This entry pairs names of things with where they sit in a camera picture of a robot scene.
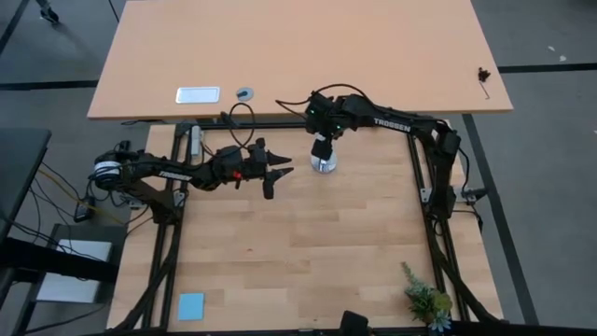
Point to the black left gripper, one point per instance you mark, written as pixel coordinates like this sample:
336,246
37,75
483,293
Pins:
256,170

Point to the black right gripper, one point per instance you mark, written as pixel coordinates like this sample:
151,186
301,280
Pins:
326,119

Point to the chrome lamp socket base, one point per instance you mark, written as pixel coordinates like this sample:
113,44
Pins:
324,168

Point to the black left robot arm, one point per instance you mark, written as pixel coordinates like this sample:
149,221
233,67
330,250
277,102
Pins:
175,175

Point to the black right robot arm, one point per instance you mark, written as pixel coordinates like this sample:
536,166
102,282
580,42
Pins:
392,123

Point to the white power strip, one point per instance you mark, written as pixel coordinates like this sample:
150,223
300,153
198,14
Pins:
196,140

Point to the light wooden desk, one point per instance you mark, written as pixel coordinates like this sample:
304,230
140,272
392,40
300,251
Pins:
303,46

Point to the white rectangular label plate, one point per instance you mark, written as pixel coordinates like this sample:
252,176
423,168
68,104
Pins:
198,94

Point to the blue sticky note pad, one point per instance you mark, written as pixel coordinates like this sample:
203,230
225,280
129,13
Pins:
191,306

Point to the black rounded object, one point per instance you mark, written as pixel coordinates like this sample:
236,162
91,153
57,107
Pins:
353,324

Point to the small black tool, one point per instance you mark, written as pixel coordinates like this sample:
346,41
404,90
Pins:
483,74

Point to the green artificial plant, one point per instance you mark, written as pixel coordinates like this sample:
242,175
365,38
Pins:
424,298

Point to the black power adapter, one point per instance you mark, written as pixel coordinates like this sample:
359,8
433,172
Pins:
84,210

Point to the black metal crossbar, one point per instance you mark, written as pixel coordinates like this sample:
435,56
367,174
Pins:
56,261

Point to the white flat box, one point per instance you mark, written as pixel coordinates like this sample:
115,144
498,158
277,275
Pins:
70,289

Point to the black side desk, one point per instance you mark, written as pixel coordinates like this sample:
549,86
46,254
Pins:
18,177

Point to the person's foot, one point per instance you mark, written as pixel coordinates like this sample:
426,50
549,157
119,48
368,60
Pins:
46,14

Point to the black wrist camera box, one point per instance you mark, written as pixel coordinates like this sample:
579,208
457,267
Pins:
257,158
319,100

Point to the black aluminium table frame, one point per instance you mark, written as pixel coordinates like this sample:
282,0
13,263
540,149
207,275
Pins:
280,125

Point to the grey clamp bracket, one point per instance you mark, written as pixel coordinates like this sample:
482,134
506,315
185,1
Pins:
133,201
471,193

